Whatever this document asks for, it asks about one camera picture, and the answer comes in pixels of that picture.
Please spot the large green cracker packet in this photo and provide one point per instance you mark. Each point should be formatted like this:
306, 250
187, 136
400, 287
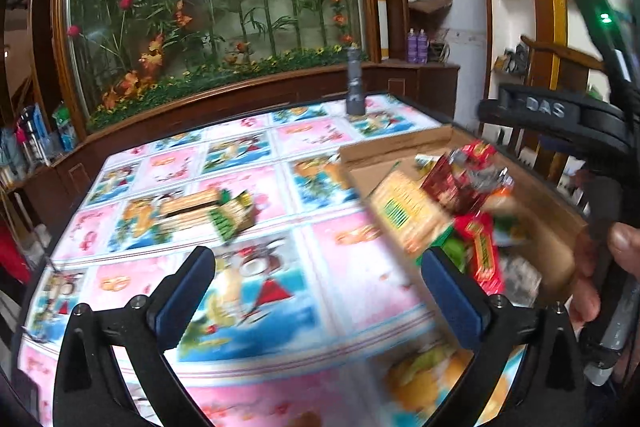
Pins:
408, 214

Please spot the purple-framed eyeglasses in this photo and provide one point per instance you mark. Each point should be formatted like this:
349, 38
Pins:
40, 298

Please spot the silver foil packet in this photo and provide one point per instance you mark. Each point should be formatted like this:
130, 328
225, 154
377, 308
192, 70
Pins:
491, 181

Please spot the artificial flower display case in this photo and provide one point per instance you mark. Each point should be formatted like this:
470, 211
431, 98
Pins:
210, 6

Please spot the dark red foil snack packet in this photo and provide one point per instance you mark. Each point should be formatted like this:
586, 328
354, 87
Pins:
448, 185

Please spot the grey metal flashlight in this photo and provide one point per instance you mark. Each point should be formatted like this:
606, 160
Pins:
355, 97

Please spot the purple spray bottles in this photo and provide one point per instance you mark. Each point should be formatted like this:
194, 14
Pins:
417, 46

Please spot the person's right hand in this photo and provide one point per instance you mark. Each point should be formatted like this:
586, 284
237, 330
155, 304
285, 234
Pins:
623, 244

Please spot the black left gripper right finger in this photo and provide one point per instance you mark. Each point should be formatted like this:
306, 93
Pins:
549, 388

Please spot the wafer biscuit packet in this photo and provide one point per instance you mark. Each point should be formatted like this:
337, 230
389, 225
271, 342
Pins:
191, 210

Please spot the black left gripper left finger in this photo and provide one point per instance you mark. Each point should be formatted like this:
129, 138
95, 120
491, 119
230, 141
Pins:
89, 389

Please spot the floral fruit-print tablecloth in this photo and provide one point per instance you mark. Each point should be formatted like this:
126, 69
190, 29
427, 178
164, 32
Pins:
309, 321

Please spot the small red candy packet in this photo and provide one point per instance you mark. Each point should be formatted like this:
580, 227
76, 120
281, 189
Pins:
478, 154

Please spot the green pea snack packet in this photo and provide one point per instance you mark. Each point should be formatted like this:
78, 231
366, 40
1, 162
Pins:
234, 217

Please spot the brown cardboard box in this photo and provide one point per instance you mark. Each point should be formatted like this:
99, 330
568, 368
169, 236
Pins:
501, 226

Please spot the red sesame candy packet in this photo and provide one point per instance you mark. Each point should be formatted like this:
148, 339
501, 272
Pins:
483, 260

